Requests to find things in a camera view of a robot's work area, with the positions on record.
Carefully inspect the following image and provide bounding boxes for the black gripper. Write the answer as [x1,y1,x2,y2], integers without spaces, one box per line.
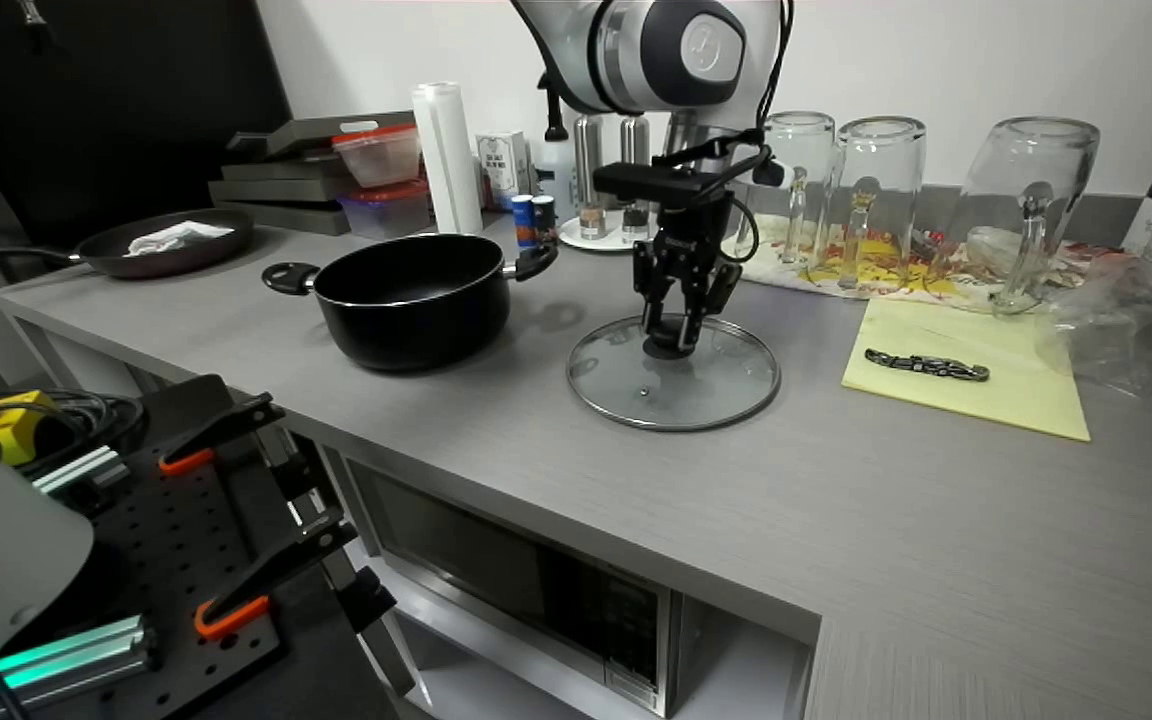
[627,195,744,357]

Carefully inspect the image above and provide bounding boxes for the glass pot lid black knob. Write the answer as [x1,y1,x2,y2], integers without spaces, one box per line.
[563,313,785,435]

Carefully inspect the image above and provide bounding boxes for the black cooking pot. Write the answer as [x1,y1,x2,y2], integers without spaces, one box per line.
[257,234,563,377]

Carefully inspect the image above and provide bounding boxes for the white round plate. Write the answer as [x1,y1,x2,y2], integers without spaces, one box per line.
[555,204,670,255]

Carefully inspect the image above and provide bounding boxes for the clear drinking glass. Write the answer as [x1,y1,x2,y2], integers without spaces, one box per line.
[829,114,929,293]
[734,110,845,274]
[954,114,1106,318]

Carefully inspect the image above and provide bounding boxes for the small blue spice jar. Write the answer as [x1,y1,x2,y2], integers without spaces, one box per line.
[507,191,542,255]

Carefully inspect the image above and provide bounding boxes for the white paper towel roll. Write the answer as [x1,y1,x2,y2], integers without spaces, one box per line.
[407,78,487,241]

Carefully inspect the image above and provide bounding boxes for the yellow notepad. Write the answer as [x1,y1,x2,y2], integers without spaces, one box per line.
[840,293,1096,443]

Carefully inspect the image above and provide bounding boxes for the built-in microwave oven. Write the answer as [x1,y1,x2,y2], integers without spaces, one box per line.
[320,443,689,715]

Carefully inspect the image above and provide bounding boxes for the stack of black trays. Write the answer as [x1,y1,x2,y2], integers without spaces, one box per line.
[209,110,419,235]

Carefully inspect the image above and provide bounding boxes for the clear plastic bag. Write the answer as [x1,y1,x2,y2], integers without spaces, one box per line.
[1041,244,1152,396]

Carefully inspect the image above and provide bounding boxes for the black clamp orange trigger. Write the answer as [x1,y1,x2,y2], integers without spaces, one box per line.
[153,391,288,483]
[191,516,361,650]

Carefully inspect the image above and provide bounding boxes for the white cloth in pan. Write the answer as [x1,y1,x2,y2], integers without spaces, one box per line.
[123,217,241,262]

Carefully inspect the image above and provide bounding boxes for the black frying pan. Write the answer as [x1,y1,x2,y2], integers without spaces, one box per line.
[0,204,260,284]

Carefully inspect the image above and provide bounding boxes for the black pegboard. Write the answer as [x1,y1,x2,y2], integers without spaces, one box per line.
[13,371,400,720]

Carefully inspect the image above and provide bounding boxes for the bare silver aluminium extrusion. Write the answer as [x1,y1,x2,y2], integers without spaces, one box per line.
[27,440,127,499]

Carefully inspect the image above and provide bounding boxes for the yellow tool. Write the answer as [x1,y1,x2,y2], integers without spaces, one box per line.
[0,390,57,472]

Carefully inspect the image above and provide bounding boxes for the teal-lit aluminium extrusion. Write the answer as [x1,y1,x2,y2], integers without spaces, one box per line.
[0,613,160,711]

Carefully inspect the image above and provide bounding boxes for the coiled black cables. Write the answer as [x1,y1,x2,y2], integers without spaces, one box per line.
[27,391,153,472]

